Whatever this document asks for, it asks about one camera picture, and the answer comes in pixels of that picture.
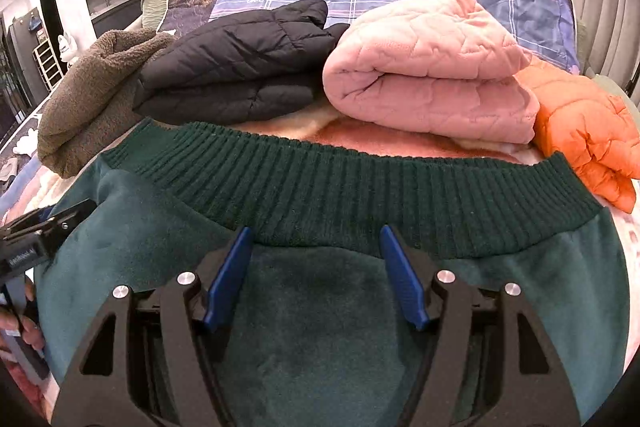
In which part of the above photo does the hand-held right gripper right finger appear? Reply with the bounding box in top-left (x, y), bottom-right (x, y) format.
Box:
top-left (379, 224), bottom-right (581, 427)

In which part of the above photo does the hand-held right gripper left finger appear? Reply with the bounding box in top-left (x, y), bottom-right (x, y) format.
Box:
top-left (51, 226), bottom-right (253, 427)

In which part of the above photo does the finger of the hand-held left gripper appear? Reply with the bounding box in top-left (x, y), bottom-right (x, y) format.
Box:
top-left (0, 199), bottom-right (98, 240)

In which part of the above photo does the dark green fleece-lined sweatshirt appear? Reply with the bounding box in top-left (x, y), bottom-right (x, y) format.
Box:
top-left (32, 117), bottom-right (631, 427)

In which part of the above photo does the person's left hand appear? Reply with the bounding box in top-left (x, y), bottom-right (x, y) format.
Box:
top-left (0, 277), bottom-right (47, 354)

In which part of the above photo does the brown fleece garment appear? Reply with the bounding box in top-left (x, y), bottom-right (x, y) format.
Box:
top-left (37, 28), bottom-right (173, 179)

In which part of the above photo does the white shelf rack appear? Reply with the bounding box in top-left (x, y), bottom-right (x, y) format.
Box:
top-left (32, 39), bottom-right (64, 92)

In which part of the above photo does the white figurine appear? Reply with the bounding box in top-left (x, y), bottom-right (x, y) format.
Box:
top-left (56, 34), bottom-right (77, 64)

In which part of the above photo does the pink quilted garment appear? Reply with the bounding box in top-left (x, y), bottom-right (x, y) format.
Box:
top-left (322, 0), bottom-right (541, 145)

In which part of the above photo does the dark cabinet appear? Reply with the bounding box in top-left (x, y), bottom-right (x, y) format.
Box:
top-left (90, 0), bottom-right (144, 38)

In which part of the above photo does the black puffer jacket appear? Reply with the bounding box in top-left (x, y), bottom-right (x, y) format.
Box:
top-left (132, 0), bottom-right (351, 125)

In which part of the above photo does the pale green pillow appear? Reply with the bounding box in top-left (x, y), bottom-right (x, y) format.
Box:
top-left (140, 0), bottom-right (173, 32)

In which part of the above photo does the orange puffer jacket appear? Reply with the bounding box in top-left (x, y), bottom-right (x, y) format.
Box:
top-left (512, 57), bottom-right (640, 214)

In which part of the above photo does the pale pleated curtain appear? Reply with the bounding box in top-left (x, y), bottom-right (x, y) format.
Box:
top-left (580, 0), bottom-right (640, 102)

